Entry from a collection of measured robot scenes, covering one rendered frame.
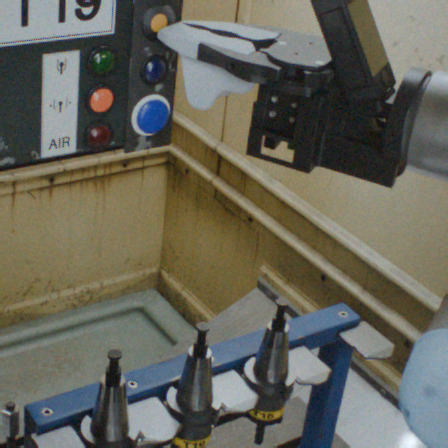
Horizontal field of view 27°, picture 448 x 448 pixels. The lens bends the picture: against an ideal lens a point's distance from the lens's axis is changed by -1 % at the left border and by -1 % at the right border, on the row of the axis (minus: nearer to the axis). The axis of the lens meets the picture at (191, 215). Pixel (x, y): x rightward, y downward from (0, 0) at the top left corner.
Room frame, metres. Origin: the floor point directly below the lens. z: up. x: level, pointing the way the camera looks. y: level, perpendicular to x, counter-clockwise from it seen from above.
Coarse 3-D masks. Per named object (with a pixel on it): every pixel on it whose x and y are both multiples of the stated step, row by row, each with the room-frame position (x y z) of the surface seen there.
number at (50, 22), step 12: (48, 0) 0.67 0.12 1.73; (60, 0) 0.67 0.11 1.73; (72, 0) 0.68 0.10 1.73; (84, 0) 0.68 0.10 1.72; (96, 0) 0.69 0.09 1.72; (48, 12) 0.67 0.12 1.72; (60, 12) 0.67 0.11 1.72; (72, 12) 0.68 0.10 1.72; (84, 12) 0.68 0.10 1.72; (96, 12) 0.69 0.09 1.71; (48, 24) 0.67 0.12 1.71; (60, 24) 0.67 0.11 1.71; (72, 24) 0.68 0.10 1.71; (84, 24) 0.68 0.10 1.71; (96, 24) 0.69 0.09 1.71
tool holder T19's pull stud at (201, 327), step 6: (198, 324) 0.84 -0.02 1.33; (204, 324) 0.84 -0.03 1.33; (198, 330) 0.83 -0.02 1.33; (204, 330) 0.83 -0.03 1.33; (198, 336) 0.84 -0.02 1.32; (204, 336) 0.84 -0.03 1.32; (198, 342) 0.84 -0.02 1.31; (204, 342) 0.84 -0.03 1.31; (192, 348) 0.84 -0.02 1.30; (198, 348) 0.83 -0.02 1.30; (204, 348) 0.83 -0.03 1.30; (198, 354) 0.83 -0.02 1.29; (204, 354) 0.83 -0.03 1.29
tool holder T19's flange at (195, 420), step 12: (168, 396) 0.84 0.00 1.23; (216, 396) 0.85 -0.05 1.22; (168, 408) 0.83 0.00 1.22; (180, 408) 0.82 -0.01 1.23; (216, 408) 0.83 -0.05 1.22; (180, 420) 0.82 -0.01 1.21; (192, 420) 0.81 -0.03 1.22; (204, 420) 0.81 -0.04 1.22; (216, 420) 0.83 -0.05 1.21; (192, 432) 0.81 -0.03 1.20
